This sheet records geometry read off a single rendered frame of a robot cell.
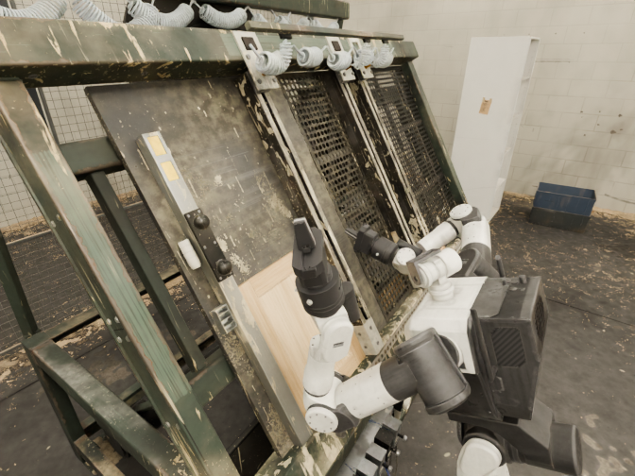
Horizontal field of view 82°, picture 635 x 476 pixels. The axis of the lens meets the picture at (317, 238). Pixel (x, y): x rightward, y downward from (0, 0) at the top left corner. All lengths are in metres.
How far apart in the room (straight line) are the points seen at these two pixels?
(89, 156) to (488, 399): 1.11
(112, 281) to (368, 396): 0.60
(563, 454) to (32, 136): 1.36
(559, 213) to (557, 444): 4.25
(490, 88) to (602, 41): 1.69
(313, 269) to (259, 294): 0.50
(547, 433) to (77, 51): 1.40
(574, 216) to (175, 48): 4.74
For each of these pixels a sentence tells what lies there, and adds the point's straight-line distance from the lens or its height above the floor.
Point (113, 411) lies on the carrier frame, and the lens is 1.57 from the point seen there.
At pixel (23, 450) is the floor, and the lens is 2.76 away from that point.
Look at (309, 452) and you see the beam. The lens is 1.20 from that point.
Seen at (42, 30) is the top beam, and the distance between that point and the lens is 1.02.
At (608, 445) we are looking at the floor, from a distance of 2.77.
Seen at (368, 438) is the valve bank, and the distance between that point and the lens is 1.42.
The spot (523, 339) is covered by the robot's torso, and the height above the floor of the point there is 1.37.
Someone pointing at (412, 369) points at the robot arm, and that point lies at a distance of 0.82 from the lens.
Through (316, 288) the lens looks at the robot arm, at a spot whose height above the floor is 1.50.
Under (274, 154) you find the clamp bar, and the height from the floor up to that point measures 1.59.
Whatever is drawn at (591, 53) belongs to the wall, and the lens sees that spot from 5.99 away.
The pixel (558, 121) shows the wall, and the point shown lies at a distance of 6.05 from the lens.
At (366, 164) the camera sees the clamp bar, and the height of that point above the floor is 1.45.
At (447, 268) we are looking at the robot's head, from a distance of 0.96.
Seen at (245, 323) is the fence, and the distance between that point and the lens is 1.04.
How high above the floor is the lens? 1.90
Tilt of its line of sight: 27 degrees down
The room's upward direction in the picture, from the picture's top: straight up
